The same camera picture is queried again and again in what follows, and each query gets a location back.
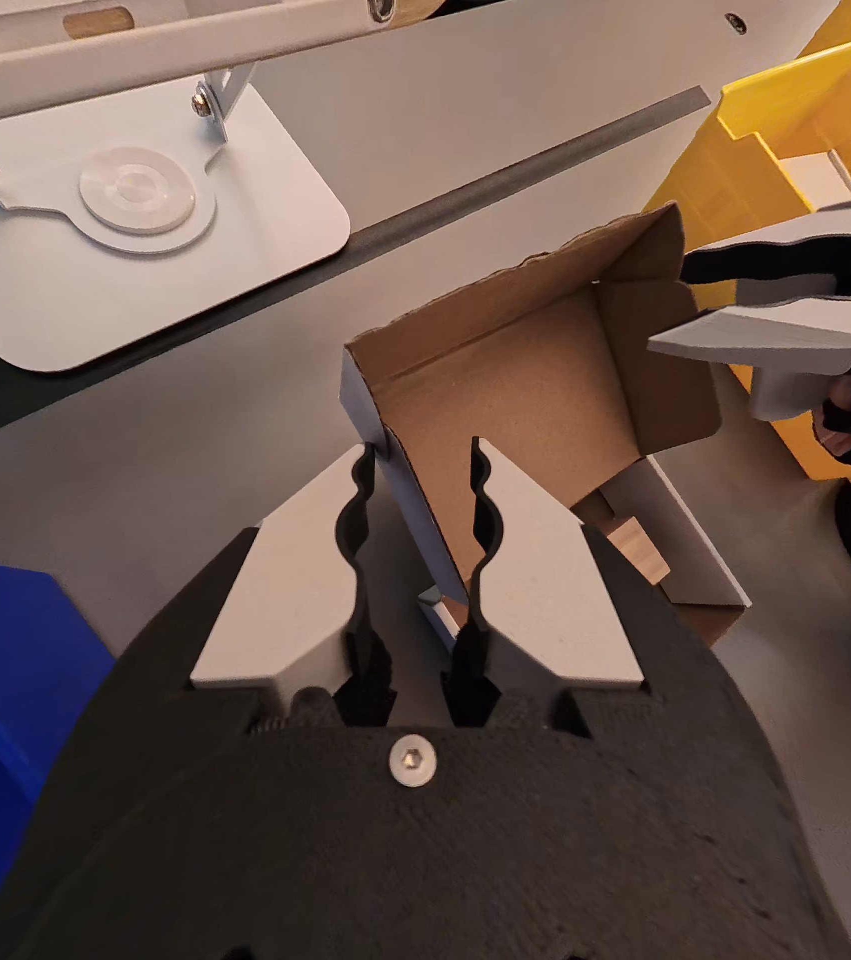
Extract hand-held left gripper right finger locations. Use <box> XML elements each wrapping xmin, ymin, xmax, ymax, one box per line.
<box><xmin>440</xmin><ymin>436</ymin><xmax>646</xmax><ymax>729</ymax></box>

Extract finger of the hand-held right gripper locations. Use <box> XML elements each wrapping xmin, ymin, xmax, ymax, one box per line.
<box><xmin>646</xmin><ymin>276</ymin><xmax>851</xmax><ymax>376</ymax></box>
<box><xmin>679</xmin><ymin>191</ymin><xmax>851</xmax><ymax>288</ymax></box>

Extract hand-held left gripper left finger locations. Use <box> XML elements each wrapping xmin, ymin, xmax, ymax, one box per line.
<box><xmin>190</xmin><ymin>442</ymin><xmax>398</xmax><ymax>727</ymax></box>

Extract wooden cube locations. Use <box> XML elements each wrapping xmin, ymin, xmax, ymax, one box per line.
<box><xmin>608</xmin><ymin>516</ymin><xmax>673</xmax><ymax>587</ymax></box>

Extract white cardboard box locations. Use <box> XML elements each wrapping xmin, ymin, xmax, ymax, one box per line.
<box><xmin>340</xmin><ymin>201</ymin><xmax>754</xmax><ymax>654</ymax></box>

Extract person's right hand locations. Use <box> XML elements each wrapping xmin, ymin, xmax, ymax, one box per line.
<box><xmin>811</xmin><ymin>373</ymin><xmax>851</xmax><ymax>459</ymax></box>

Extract yellow plastic bin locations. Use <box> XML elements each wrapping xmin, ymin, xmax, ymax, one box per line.
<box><xmin>641</xmin><ymin>0</ymin><xmax>851</xmax><ymax>501</ymax></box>

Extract blue plastic bin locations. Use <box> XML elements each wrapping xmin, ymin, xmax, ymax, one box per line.
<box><xmin>0</xmin><ymin>551</ymin><xmax>116</xmax><ymax>960</ymax></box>

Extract white metal stand base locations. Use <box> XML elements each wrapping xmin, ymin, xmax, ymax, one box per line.
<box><xmin>0</xmin><ymin>0</ymin><xmax>436</xmax><ymax>375</ymax></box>

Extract white round disc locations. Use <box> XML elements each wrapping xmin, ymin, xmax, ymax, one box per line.
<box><xmin>78</xmin><ymin>145</ymin><xmax>197</xmax><ymax>234</ymax></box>

